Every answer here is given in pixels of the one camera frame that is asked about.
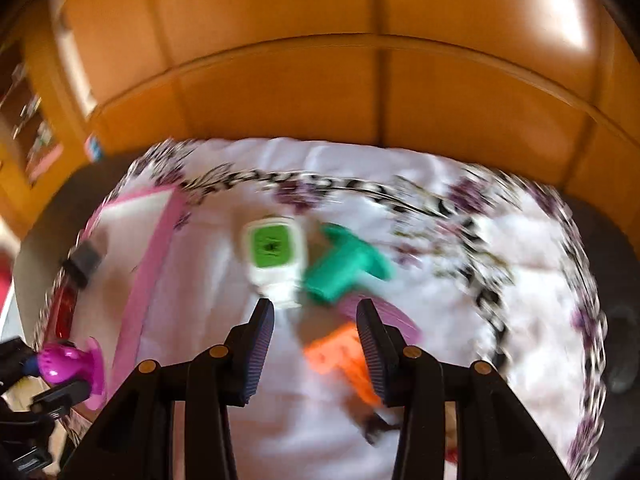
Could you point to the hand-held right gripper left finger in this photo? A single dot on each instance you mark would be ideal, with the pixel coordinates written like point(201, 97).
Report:
point(260, 345)

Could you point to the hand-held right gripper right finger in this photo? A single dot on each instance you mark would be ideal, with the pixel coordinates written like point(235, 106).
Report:
point(370, 355)

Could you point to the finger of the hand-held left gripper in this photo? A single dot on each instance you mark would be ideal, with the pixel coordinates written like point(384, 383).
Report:
point(17, 357)
point(60, 394)

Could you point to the magenta plastic toy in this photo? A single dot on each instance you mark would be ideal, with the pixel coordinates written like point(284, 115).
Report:
point(57, 360)

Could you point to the orange linked cubes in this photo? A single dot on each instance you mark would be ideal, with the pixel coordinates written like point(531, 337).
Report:
point(335, 350)

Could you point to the purple oval disc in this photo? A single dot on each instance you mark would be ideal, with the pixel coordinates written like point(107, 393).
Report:
point(400, 320)

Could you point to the teal plastic toy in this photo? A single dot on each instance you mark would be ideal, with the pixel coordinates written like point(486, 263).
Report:
point(340, 270)

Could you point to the white green plug-in device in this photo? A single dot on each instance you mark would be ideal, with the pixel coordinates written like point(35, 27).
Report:
point(272, 247)

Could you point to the pink shallow tray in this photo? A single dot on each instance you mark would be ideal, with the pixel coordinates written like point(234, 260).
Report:
point(150, 270)

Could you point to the black and grey cylinder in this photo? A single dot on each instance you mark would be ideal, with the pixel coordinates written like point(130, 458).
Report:
point(85, 260)

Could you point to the white floral tablecloth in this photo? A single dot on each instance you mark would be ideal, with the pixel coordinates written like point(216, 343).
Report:
point(500, 260)

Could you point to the blue and pink box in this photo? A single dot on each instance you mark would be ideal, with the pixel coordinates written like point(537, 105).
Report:
point(93, 147)

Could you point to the wooden bookshelf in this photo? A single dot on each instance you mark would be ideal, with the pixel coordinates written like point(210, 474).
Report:
point(25, 125)

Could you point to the wooden wardrobe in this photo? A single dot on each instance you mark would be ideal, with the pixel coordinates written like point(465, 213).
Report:
point(300, 85)

